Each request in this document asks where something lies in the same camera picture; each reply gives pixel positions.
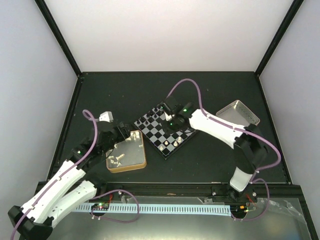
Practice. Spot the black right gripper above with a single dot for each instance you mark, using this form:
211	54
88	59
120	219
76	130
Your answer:
183	127

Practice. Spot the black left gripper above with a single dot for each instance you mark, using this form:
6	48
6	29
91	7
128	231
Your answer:
123	133

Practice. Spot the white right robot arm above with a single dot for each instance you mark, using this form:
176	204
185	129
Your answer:
249	152

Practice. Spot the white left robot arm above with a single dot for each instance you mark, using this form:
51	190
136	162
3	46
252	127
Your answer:
72	185

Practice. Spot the tan sweet bear tin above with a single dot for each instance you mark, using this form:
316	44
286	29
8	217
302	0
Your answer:
128	155

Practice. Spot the black and white chessboard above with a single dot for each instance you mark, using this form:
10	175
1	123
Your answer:
150	124

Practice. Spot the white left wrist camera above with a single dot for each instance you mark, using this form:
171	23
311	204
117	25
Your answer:
106	116

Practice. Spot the white slotted cable duct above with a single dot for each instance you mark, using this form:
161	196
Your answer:
166	209

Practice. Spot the black aluminium rail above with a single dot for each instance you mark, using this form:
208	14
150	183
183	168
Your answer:
276	190

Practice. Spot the black corner frame post left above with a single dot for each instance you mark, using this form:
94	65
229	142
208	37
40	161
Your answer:
46	13

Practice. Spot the black corner frame post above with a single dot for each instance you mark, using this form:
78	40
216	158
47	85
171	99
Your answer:
46	13
283	27

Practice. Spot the black corner frame post right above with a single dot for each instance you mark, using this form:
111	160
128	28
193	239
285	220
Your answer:
283	27

